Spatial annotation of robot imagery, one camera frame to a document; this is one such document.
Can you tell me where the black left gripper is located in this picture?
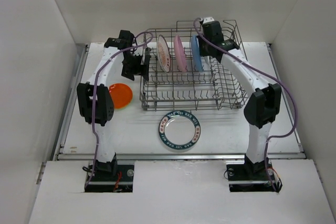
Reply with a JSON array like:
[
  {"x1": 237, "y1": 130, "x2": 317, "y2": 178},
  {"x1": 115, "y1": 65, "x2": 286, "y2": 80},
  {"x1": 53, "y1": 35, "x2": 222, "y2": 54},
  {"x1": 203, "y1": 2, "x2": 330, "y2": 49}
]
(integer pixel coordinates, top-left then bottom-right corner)
[{"x1": 122, "y1": 53, "x2": 149, "y2": 81}]

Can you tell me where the blue plate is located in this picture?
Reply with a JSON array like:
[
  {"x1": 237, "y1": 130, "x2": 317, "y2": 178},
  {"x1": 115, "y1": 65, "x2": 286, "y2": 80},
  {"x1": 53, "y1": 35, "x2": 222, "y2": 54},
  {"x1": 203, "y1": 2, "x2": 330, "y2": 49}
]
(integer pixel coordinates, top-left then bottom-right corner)
[{"x1": 190, "y1": 35, "x2": 203, "y2": 72}]

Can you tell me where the white plate orange sunburst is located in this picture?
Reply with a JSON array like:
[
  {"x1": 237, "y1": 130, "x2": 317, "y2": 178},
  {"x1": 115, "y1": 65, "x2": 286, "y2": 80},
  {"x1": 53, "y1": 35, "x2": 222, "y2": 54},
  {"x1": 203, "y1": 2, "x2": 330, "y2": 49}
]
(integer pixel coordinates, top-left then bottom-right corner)
[{"x1": 156, "y1": 35, "x2": 172, "y2": 72}]

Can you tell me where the pink plate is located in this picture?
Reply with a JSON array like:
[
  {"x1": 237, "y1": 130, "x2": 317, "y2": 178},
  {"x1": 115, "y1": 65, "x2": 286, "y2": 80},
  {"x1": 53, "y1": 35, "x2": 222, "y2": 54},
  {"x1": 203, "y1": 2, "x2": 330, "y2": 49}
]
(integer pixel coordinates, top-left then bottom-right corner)
[{"x1": 174, "y1": 35, "x2": 187, "y2": 72}]

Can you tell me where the white plate teal rim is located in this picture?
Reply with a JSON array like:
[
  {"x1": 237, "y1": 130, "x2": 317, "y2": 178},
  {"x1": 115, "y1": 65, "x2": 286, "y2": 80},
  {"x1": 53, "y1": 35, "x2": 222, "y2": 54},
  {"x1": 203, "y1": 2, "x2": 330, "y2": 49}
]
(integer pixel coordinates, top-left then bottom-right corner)
[{"x1": 158, "y1": 110, "x2": 202, "y2": 152}]

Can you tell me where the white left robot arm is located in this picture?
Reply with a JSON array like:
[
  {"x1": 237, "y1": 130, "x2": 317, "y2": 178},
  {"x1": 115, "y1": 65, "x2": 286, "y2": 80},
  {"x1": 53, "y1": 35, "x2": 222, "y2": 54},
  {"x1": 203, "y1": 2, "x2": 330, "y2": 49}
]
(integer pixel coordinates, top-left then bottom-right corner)
[{"x1": 76, "y1": 30, "x2": 154, "y2": 180}]

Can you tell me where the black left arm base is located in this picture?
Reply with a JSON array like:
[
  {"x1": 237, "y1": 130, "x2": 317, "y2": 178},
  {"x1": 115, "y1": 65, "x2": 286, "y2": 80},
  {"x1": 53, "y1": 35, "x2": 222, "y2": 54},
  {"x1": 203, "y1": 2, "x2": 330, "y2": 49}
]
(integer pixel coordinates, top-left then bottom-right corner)
[{"x1": 82, "y1": 162, "x2": 134, "y2": 193}]

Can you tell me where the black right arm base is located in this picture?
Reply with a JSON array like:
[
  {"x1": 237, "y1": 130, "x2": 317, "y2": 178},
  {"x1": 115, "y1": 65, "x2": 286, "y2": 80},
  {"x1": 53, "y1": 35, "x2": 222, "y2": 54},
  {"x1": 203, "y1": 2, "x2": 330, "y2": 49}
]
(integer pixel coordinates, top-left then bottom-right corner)
[{"x1": 224, "y1": 164, "x2": 283, "y2": 193}]

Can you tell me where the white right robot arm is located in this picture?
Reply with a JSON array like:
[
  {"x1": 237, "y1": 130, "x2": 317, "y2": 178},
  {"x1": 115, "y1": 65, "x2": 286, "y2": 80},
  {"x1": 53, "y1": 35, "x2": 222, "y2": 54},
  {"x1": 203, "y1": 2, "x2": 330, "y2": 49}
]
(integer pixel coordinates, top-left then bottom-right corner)
[{"x1": 197, "y1": 17, "x2": 282, "y2": 179}]

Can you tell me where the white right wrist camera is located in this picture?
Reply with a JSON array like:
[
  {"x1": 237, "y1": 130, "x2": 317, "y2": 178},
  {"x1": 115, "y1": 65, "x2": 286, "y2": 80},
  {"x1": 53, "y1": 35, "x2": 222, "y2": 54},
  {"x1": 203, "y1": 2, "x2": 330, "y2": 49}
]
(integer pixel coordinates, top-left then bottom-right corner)
[{"x1": 198, "y1": 17, "x2": 215, "y2": 25}]

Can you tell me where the grey wire dish rack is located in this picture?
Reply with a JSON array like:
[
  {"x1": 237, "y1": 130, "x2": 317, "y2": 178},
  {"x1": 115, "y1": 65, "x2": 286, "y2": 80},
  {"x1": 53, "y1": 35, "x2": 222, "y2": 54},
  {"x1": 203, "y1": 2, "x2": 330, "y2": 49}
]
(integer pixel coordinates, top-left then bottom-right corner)
[{"x1": 139, "y1": 21, "x2": 247, "y2": 111}]

